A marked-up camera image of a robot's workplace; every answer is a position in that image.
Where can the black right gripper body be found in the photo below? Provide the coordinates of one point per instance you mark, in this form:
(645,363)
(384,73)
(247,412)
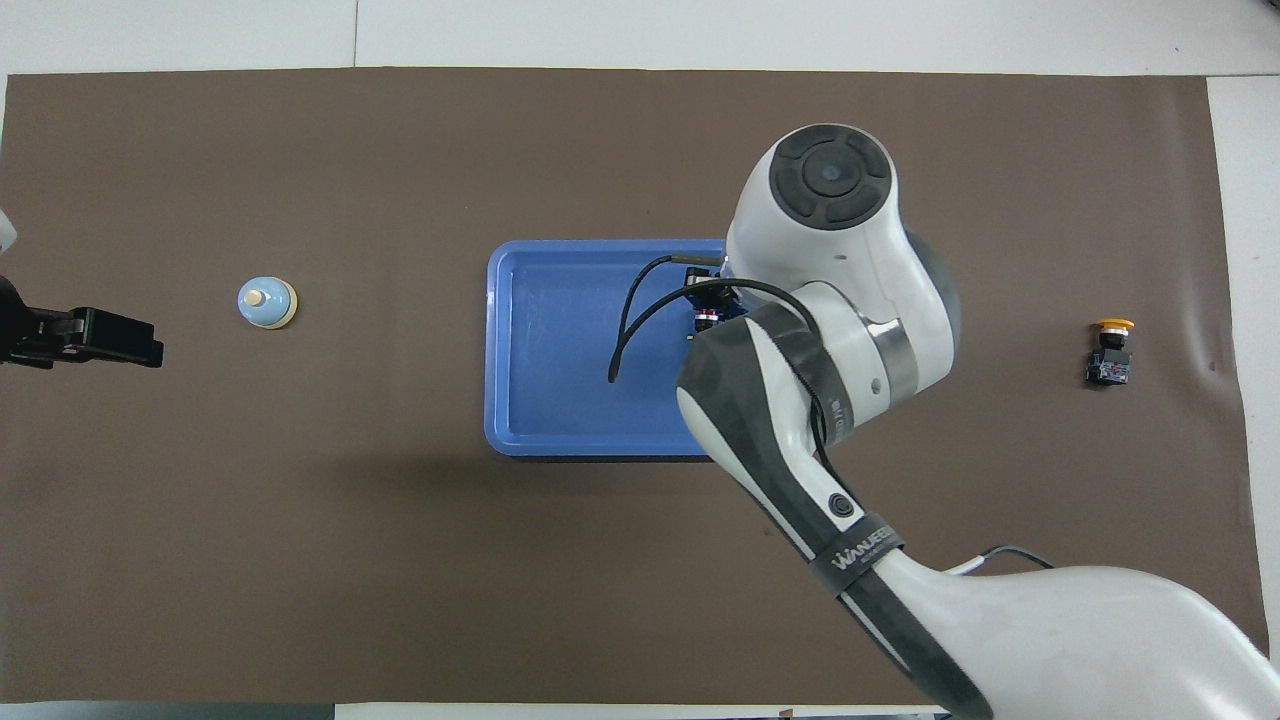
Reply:
(715,290)

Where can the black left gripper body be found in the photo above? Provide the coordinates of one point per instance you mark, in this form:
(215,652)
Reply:
(70,335)

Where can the light blue desk bell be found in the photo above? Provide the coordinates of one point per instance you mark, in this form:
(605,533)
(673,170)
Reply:
(265,303)

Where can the yellow push button switch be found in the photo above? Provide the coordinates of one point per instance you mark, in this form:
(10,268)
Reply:
(1110,368)

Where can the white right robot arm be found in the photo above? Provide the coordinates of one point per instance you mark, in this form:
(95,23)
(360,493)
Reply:
(850,280)

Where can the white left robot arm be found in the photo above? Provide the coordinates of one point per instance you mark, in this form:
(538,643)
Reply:
(5,228)

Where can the blue plastic tray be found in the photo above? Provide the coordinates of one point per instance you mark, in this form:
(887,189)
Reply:
(560,400)

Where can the brown table mat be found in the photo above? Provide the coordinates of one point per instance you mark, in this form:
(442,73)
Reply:
(400,580)

